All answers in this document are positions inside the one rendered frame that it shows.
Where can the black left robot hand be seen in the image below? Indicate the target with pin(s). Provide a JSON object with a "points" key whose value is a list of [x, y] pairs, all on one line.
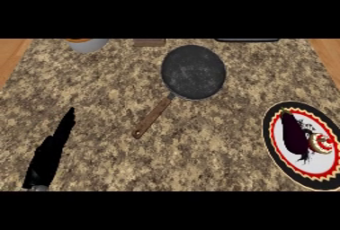
{"points": [[48, 152]]}

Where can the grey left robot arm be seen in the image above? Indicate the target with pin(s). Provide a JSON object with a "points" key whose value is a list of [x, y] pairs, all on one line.
{"points": [[39, 188]]}

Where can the patterned plate with red rim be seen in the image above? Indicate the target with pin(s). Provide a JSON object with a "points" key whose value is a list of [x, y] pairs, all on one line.
{"points": [[286, 161]]}

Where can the red and white cupcake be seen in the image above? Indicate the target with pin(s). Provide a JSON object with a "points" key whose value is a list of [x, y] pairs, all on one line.
{"points": [[322, 143]]}

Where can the brown wooden block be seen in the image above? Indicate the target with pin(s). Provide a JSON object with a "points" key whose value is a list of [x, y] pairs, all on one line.
{"points": [[150, 42]]}

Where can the dark flat appliance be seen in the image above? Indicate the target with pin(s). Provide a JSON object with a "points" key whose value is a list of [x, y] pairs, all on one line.
{"points": [[248, 39]]}

